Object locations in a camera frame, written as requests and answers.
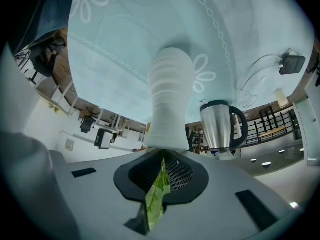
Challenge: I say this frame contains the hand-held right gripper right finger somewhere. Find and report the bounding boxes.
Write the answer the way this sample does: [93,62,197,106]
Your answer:
[154,148,298,240]

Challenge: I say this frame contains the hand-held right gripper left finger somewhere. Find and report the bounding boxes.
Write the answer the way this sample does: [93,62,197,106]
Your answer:
[66,147,165,240]

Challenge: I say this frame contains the white flowers bunch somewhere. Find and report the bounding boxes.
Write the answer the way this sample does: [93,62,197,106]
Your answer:
[145,157,171,231]

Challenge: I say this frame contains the white ribbed vase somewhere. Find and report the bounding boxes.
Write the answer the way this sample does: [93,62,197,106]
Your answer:
[144,47,196,152]

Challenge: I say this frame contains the black office chair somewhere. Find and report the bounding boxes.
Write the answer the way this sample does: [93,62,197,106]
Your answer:
[29,37,68,85]
[79,115,96,135]

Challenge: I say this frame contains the steel electric kettle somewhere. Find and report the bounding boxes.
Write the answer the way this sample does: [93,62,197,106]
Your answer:
[199,99,249,154]

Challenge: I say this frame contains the wooden table black legs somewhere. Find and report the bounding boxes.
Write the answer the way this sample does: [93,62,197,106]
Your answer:
[257,125,288,138]

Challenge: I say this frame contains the black metal railing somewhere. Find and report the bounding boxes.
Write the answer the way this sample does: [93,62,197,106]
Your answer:
[246,105,302,146]

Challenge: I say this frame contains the cream candle cup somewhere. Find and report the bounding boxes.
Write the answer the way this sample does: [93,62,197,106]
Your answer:
[274,88,289,109]

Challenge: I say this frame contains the black smartphone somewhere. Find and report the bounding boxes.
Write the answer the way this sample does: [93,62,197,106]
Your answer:
[279,55,307,76]

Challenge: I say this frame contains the white charging cable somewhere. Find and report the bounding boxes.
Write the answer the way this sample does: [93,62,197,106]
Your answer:
[237,54,285,109]

